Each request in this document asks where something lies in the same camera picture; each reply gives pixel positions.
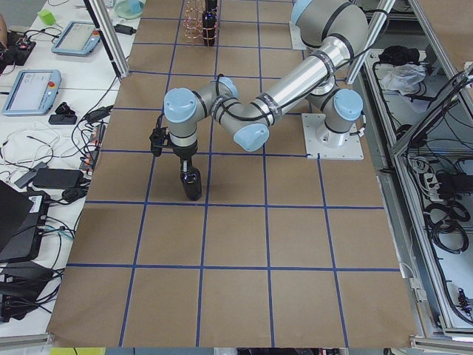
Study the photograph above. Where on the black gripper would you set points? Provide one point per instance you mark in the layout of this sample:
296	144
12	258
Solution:
183	151

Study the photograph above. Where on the dark wine bottle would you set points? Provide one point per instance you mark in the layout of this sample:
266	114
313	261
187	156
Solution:
191	180

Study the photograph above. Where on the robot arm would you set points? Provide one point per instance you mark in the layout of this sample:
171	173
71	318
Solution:
336	31

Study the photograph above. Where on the dark bottle in rack middle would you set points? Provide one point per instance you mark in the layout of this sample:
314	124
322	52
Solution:
209	20

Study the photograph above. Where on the black power brick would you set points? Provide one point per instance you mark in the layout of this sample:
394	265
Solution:
125	29

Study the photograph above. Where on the green glass plate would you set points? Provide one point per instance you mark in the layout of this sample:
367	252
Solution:
129	9

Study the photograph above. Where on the upper teach pendant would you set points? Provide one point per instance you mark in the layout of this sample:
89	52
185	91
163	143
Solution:
79	38

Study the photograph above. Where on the teach pendant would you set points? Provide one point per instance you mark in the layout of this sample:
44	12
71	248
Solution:
33	93
79	38

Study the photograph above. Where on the lower teach pendant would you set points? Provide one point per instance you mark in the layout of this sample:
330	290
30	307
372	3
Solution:
33	93

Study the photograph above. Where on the black laptop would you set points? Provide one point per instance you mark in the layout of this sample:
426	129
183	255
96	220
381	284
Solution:
22	216

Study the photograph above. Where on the green cube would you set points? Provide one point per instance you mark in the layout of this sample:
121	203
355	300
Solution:
46	17

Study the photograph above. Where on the crumpled white cloth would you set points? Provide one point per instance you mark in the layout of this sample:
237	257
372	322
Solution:
404	79

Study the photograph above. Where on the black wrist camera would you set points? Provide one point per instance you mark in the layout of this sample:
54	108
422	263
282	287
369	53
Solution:
159	140

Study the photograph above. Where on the copper wire wine rack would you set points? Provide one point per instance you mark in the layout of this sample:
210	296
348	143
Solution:
193	21

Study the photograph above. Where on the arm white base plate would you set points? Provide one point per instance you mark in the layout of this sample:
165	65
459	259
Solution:
321	143
295	36

